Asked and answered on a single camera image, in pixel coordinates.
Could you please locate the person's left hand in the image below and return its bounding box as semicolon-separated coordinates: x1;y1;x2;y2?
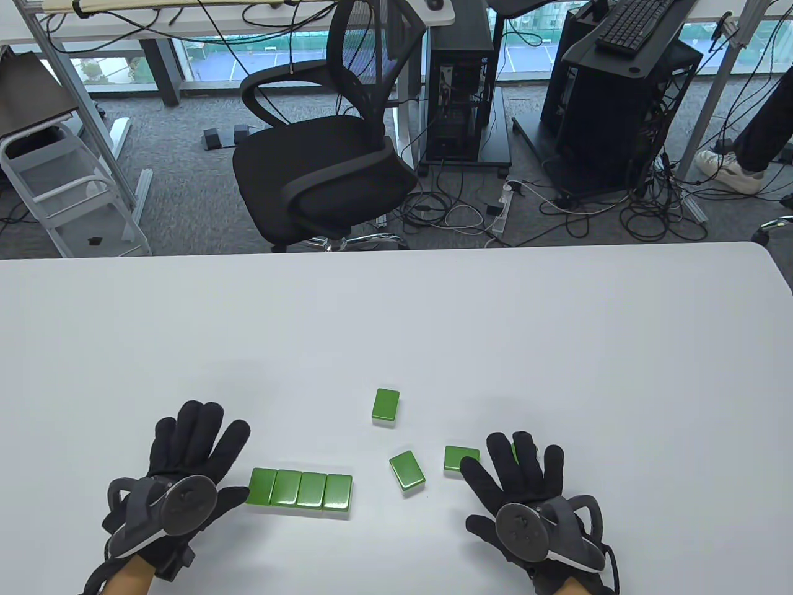
133;400;252;557

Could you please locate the person's right hand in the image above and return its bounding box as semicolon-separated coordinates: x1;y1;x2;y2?
460;432;564;558

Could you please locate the set of green mahjong tiles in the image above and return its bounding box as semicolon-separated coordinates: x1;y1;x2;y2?
246;388;519;520

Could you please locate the person's left forearm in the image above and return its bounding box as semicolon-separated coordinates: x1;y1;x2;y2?
104;553;154;595

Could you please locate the grey round hand controller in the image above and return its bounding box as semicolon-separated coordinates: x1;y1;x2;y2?
494;495;607;571
102;474;219;562

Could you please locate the white step stool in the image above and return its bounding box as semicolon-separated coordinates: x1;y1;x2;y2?
0;121;152;258

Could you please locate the white power strip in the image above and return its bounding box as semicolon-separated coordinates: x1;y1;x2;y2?
485;180;516;235

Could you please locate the black mesh office chair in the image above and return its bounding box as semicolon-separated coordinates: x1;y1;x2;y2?
232;0;428;253

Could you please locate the black rolling tower base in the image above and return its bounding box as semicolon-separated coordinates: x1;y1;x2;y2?
418;86;512;179

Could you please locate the chrome chair base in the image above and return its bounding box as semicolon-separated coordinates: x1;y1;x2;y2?
751;215;793;245

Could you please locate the dark brown board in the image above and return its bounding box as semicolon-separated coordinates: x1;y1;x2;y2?
0;51;78;138

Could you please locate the black computer stand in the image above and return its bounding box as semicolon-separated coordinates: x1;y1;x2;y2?
512;0;704;198

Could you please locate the black keyboard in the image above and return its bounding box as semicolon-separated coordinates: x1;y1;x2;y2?
596;0;675;58

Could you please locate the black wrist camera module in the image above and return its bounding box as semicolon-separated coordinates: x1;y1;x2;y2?
152;539;198;582
525;560;561;594

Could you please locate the tangle of floor cables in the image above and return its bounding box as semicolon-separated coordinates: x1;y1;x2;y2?
396;158;710;242

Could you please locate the aluminium frame post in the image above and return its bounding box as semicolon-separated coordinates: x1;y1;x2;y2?
28;12;152;224
675;0;769;180

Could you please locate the black open-frame computer tower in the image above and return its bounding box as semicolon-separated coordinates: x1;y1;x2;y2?
554;65;673;187

